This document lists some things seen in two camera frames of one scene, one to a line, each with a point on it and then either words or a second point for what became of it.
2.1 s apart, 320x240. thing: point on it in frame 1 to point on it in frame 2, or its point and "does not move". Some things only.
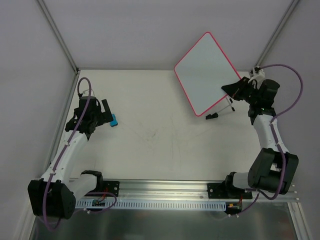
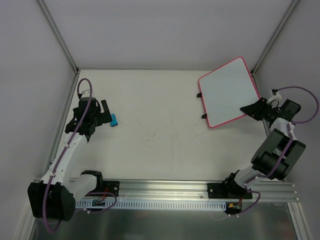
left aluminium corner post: x=64 y=44 does not move
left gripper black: x=106 y=111 does not move
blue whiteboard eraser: x=114 y=122 does not move
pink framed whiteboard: x=202 y=71 to x=225 y=89
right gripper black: x=245 y=87 to x=261 y=110
